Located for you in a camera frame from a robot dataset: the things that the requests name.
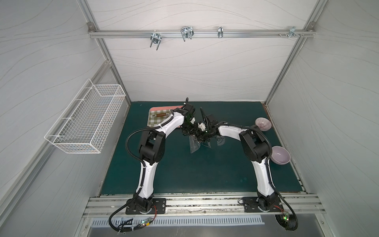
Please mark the pink plastic tray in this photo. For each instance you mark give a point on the pink plastic tray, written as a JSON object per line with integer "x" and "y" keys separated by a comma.
{"x": 164, "y": 108}

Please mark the clear plastic ruler pouch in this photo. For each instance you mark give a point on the clear plastic ruler pouch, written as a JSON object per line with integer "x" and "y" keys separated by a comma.
{"x": 194, "y": 144}

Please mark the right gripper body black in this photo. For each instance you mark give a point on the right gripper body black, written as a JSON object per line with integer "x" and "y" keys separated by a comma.
{"x": 207, "y": 129}

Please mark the metal hook clamp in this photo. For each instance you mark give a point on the metal hook clamp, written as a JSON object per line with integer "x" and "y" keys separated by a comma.
{"x": 155, "y": 39}

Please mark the small metal clamp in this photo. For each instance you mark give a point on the small metal clamp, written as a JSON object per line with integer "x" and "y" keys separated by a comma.
{"x": 220, "y": 32}

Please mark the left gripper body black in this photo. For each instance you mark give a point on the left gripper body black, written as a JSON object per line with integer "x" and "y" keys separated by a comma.
{"x": 189, "y": 127}

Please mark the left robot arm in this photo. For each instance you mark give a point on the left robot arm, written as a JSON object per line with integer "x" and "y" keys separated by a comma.
{"x": 151, "y": 150}

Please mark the aluminium top rail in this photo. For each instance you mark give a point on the aluminium top rail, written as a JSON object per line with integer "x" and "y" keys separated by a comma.
{"x": 198, "y": 34}

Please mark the white wire basket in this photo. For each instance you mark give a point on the white wire basket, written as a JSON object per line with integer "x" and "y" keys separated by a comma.
{"x": 85, "y": 124}

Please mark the metal bracket with bolts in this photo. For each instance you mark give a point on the metal bracket with bolts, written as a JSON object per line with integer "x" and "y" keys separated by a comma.
{"x": 292, "y": 33}

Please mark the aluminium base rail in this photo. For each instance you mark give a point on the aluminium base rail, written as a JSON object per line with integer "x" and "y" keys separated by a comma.
{"x": 193, "y": 204}

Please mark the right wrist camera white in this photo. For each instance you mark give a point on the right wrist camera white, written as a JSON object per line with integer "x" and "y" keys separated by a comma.
{"x": 202, "y": 127}

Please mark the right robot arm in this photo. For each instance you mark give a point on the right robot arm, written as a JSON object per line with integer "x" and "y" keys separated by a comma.
{"x": 256, "y": 148}

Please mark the clear plastic protractor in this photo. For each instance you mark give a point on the clear plastic protractor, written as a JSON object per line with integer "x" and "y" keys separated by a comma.
{"x": 220, "y": 140}

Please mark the purple patterned bowl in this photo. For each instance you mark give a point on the purple patterned bowl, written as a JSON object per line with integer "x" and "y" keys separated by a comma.
{"x": 263, "y": 124}

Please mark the lilac plain bowl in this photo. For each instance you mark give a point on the lilac plain bowl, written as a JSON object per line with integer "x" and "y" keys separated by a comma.
{"x": 280, "y": 155}

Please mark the green white checkered cloth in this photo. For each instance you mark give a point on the green white checkered cloth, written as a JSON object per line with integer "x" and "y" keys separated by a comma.
{"x": 154, "y": 121}

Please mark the wooden handled cake server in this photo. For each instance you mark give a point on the wooden handled cake server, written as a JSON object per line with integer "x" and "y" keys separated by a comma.
{"x": 159, "y": 115}

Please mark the metal u-bolt clamp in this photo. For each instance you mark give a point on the metal u-bolt clamp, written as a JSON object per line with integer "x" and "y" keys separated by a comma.
{"x": 187, "y": 32}

